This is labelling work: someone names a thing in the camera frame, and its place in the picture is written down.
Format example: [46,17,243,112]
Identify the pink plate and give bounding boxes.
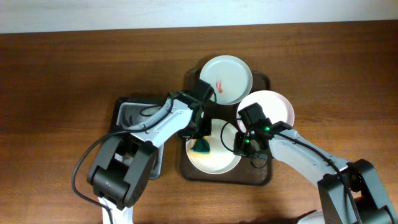
[236,90,295,126]

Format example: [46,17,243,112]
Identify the light green dirty plate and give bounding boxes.
[200,55,253,105]

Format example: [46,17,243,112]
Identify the brown plastic serving tray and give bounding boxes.
[179,68,274,187]

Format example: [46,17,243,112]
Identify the small black metal tray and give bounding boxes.
[109,97,165,180]

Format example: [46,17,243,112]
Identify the yellow green sponge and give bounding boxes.
[190,138,210,154]

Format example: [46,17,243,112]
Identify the cream white plate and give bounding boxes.
[185,119,241,175]

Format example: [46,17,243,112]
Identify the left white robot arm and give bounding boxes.
[87,90,215,223]

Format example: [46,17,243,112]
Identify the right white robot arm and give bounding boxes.
[234,121,397,223]

